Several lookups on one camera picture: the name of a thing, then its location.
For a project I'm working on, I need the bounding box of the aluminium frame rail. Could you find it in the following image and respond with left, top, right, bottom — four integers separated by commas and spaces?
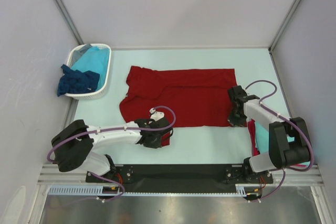
37, 164, 324, 186

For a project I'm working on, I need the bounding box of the red t shirt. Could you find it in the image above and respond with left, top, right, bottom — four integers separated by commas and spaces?
119, 66, 237, 127

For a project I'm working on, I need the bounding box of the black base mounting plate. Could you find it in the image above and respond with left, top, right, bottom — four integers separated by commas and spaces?
86, 163, 275, 193

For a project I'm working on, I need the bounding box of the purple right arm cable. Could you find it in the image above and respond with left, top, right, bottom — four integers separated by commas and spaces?
245, 79, 314, 204

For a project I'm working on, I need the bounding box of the turquoise t shirt in basket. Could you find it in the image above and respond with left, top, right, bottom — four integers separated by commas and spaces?
71, 46, 110, 90

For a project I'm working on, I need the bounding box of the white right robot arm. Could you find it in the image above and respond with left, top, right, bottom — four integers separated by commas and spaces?
228, 86, 314, 183

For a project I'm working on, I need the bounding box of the navy blue t shirt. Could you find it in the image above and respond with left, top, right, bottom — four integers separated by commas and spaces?
57, 65, 100, 97

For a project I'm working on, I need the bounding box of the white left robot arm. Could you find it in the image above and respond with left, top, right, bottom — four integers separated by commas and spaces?
51, 112, 173, 182

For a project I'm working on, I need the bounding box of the pink folded t shirt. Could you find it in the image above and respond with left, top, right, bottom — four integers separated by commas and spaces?
247, 120, 260, 156

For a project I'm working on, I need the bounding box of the white laundry basket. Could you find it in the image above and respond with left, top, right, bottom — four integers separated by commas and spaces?
65, 44, 112, 100

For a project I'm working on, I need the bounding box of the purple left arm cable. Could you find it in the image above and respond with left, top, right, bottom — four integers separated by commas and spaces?
46, 105, 176, 204

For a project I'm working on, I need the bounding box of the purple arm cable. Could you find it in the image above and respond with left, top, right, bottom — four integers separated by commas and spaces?
46, 105, 176, 204
245, 79, 314, 204

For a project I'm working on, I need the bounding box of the light blue folded t shirt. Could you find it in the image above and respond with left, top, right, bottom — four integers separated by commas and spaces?
255, 123, 295, 154

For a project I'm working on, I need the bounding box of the grey t shirt in basket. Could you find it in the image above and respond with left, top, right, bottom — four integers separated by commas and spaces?
72, 44, 92, 63

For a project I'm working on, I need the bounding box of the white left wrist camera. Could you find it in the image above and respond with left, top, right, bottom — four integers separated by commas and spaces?
149, 108, 165, 121

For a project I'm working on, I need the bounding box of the white slotted cable duct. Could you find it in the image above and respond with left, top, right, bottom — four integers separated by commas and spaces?
48, 185, 260, 197

